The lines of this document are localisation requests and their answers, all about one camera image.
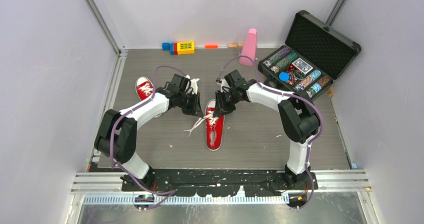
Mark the wooden block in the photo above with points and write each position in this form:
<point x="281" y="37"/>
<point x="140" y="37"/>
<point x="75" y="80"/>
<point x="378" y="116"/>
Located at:
<point x="232" y="45"/>

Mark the red canvas sneaker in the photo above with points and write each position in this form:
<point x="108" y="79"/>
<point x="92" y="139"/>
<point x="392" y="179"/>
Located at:
<point x="141" y="80"/>
<point x="214" y="142"/>

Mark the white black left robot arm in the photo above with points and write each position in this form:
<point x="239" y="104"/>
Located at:
<point x="117" y="135"/>

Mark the blue toy cube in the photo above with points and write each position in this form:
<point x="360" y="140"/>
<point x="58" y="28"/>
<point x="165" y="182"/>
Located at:
<point x="166" y="46"/>

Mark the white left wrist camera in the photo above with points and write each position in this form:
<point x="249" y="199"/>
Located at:
<point x="192" y="86"/>

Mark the pink metronome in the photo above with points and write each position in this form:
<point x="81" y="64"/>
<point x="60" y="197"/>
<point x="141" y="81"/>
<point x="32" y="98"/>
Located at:
<point x="249" y="49"/>

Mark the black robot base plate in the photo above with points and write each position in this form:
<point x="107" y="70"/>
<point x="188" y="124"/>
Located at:
<point x="220" y="183"/>

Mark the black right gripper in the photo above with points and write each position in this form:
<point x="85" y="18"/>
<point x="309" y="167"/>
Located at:
<point x="221" y="108"/>

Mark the playing card deck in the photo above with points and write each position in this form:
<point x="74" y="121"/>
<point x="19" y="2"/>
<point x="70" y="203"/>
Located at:
<point x="302" y="66"/>

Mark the aluminium frame rail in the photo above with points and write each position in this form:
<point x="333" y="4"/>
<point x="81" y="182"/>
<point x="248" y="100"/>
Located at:
<point x="106" y="188"/>

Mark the red toy block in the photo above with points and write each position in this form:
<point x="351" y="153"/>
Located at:
<point x="173" y="48"/>

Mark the black poker chip case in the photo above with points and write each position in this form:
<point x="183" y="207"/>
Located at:
<point x="328" y="51"/>

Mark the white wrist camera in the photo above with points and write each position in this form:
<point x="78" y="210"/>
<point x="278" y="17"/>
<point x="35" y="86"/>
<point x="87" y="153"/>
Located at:
<point x="192" y="86"/>
<point x="224" y="86"/>

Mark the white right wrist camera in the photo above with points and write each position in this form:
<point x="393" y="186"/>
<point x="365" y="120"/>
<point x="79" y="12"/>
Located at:
<point x="224" y="86"/>

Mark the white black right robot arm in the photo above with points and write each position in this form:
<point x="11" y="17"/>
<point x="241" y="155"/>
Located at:
<point x="301" y="120"/>

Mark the blue round dealer chip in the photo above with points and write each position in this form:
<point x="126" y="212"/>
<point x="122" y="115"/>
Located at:
<point x="284" y="77"/>

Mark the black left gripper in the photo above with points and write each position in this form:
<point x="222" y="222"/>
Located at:
<point x="195" y="109"/>

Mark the white shoelace of sneaker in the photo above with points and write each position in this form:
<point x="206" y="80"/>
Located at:
<point x="198" y="124"/>
<point x="145" y="89"/>

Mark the yellow toy block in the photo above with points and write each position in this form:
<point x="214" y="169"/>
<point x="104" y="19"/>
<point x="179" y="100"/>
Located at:
<point x="185" y="48"/>

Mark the orange flat block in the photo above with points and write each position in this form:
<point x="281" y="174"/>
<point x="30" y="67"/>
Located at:
<point x="211" y="46"/>

